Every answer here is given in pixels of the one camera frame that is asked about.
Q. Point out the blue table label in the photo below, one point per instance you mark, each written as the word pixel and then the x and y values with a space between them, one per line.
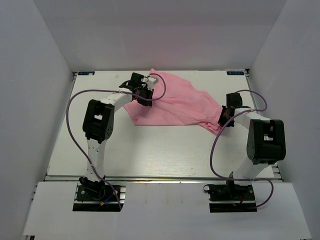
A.
pixel 235 73
pixel 86 73

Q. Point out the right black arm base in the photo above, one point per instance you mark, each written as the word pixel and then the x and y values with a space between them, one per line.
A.
pixel 230 198

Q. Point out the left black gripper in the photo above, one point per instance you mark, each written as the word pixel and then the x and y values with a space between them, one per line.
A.
pixel 145 98

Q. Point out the pink t shirt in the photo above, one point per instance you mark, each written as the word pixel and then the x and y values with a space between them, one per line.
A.
pixel 181 105

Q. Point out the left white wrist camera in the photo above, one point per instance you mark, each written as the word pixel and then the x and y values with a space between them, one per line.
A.
pixel 150 81

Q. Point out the right blue table label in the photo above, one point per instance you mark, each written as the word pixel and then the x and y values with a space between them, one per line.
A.
pixel 235 73

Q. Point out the left blue table label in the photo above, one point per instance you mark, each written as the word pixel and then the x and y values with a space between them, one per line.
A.
pixel 86 73

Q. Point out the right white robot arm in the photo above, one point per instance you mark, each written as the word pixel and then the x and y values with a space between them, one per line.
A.
pixel 266 142

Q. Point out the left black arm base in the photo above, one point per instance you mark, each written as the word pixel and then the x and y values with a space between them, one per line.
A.
pixel 98 196

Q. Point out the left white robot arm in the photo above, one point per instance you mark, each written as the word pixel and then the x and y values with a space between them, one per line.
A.
pixel 98 124

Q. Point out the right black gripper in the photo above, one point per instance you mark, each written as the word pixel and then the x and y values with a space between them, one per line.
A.
pixel 225 118

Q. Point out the aluminium table front rail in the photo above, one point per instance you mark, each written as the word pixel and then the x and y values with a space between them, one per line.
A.
pixel 52 178

